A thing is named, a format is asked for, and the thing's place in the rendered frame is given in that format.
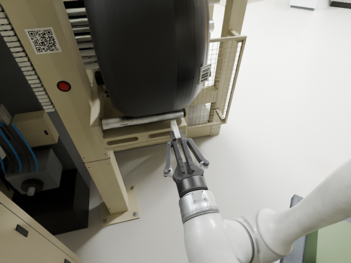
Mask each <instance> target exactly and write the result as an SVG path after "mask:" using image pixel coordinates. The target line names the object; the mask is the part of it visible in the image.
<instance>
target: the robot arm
mask: <svg viewBox="0 0 351 263"><path fill-rule="evenodd" d="M171 129H172V131H171V132H170V138H171V141H170V142H167V153H166V166H165V169H164V171H163V175H164V177H167V176H168V177H171V178H172V179H173V180H174V181H175V183H176V186H177V190H178V194H179V197H180V199H179V207H180V214H181V218H182V223H183V227H184V244H185V250H186V255H187V258H188V261H189V263H273V262H276V261H278V260H280V259H281V258H283V257H285V256H287V255H289V254H290V253H291V252H292V250H293V242H294V241H295V240H297V239H299V238H301V237H303V236H305V235H307V234H309V233H312V232H314V231H317V230H319V229H322V228H324V227H327V226H329V225H332V224H335V223H338V222H341V221H343V220H346V219H349V218H351V157H350V158H349V159H348V160H346V161H345V162H344V163H342V164H341V165H340V166H339V167H337V168H336V169H335V170H334V171H333V172H331V173H330V174H329V175H328V176H327V177H326V178H325V179H324V180H323V181H322V182H320V183H319V184H318V185H317V186H316V187H315V188H314V189H313V190H312V191H311V192H310V193H309V194H308V195H307V196H306V197H305V198H304V199H302V200H301V201H300V202H299V203H298V204H296V205H295V206H293V207H291V208H289V209H287V210H285V211H281V212H275V211H273V210H271V209H267V208H265V209H262V210H259V211H255V212H252V213H247V214H243V215H242V216H241V217H238V218H235V219H232V220H227V219H222V217H221V215H220V213H219V209H218V207H217V204H216V201H215V198H214V195H213V193H212V192H211V191H209V190H208V187H207V184H206V181H205V178H204V170H205V169H207V168H208V166H209V161H208V160H206V159H205V158H204V157H203V155H202V154H201V152H200V151H199V149H198V148H197V146H196V145H195V143H194V142H193V140H192V139H191V138H188V139H187V138H185V137H184V135H183V131H182V130H181V129H180V130H178V126H177V123H176V120H171ZM180 142H181V147H182V150H183V153H184V157H185V160H186V162H183V160H182V157H181V154H180V150H179V147H178V143H180ZM172 147H173V150H174V154H175V158H176V161H177V167H176V169H175V171H174V173H173V172H172V169H171V168H170V164H171V148H172ZM188 147H189V148H190V150H191V151H192V153H193V154H194V156H195V158H196V159H197V161H198V162H199V164H200V166H199V165H197V164H196V163H195V162H193V160H192V157H191V155H190V152H189V149H188Z"/></svg>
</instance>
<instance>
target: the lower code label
mask: <svg viewBox="0 0 351 263"><path fill-rule="evenodd" d="M24 30H25V32H26V34H27V36H28V39H29V41H30V43H31V45H32V47H33V49H34V51H35V53H36V54H46V53H57V52H62V51H61V48H60V46H59V43H58V41H57V38H56V36H55V33H54V31H53V28H52V27H47V28H34V29H24Z"/></svg>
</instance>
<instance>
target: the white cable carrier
mask: <svg viewBox="0 0 351 263"><path fill-rule="evenodd" d="M0 30H2V31H1V32H0V33H1V35H2V36H5V37H3V39H4V40H5V42H6V44H7V46H8V47H11V48H10V50H11V52H13V56H14V57H16V58H15V60H16V61H17V62H18V65H19V67H21V70H22V71H24V72H23V73H24V75H26V79H27V80H28V82H29V83H30V84H31V87H32V89H33V91H35V94H36V95H37V98H38V99H39V102H41V105H43V108H44V110H45V112H52V111H55V106H54V104H53V102H52V100H51V99H50V97H49V95H48V93H47V91H46V89H45V87H44V85H43V83H42V81H41V79H40V77H39V75H38V73H37V72H36V70H35V68H34V66H33V64H32V62H31V60H30V58H29V56H28V54H27V52H26V50H25V48H24V46H23V45H22V43H21V41H20V39H19V37H18V35H17V33H16V31H15V29H14V27H13V25H12V24H11V22H10V20H9V18H8V16H7V14H6V12H5V10H4V8H3V7H2V5H1V3H0ZM17 46H18V47H17ZM19 51H20V52H19Z"/></svg>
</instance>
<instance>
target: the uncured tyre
mask: <svg viewBox="0 0 351 263"><path fill-rule="evenodd" d="M84 5H85V10H86V15H87V20H88V25H89V30H90V34H91V39H92V43H93V47H94V50H95V54H96V58H97V62H98V65H99V69H100V72H101V75H102V79H103V82H104V85H105V87H106V90H107V92H108V95H109V98H110V101H111V103H112V105H113V107H114V108H115V109H117V110H118V111H120V112H121V113H123V114H124V115H126V116H132V117H138V116H145V115H152V114H158V113H165V112H172V111H178V110H181V109H183V108H185V107H188V106H189V105H190V104H191V103H192V101H193V100H194V99H195V97H196V96H197V95H198V93H199V92H200V90H201V88H202V85H203V83H202V84H200V85H198V80H199V75H200V68H201V67H204V66H206V65H207V62H208V51H209V5H208V0H84Z"/></svg>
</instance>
